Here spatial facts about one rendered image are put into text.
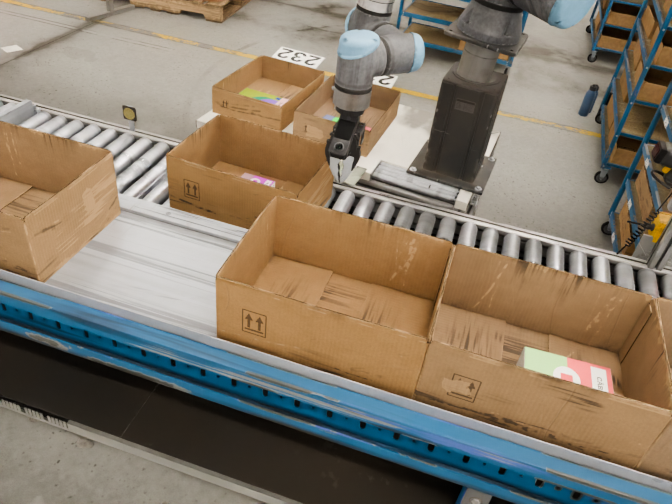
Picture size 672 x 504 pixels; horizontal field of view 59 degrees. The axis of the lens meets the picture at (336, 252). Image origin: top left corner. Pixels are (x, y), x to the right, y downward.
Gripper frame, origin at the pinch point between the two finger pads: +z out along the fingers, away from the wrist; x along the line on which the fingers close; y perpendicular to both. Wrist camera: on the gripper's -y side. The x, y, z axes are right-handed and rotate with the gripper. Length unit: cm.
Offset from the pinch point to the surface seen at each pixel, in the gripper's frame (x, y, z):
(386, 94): 4, 87, 12
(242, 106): 50, 53, 13
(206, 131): 45.3, 15.9, 4.7
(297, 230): 1.5, -29.4, -3.2
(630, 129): -120, 225, 61
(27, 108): 116, 25, 18
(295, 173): 18.5, 21.4, 15.0
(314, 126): 22, 50, 13
